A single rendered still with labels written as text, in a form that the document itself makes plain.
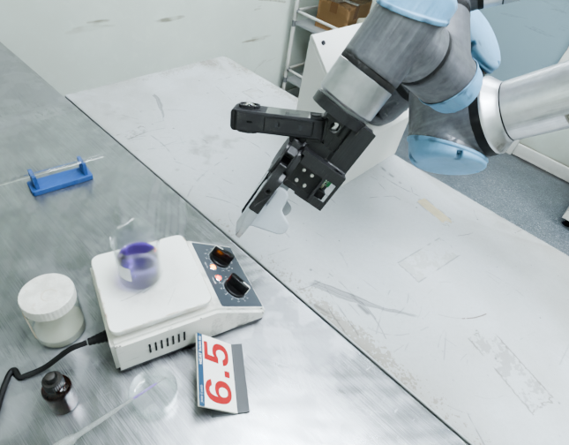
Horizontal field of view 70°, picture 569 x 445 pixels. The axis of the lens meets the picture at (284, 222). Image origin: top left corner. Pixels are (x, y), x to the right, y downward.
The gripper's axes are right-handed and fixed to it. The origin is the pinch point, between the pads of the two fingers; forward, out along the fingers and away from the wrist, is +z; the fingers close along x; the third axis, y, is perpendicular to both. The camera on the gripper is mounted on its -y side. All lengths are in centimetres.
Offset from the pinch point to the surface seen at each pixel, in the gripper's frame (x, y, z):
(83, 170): 16.2, -26.4, 16.6
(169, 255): -5.3, -5.3, 7.4
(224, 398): -16.0, 9.2, 13.1
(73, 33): 122, -87, 30
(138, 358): -14.1, -1.6, 16.2
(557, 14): 230, 105, -114
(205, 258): -1.6, -1.1, 7.3
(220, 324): -8.7, 4.9, 10.1
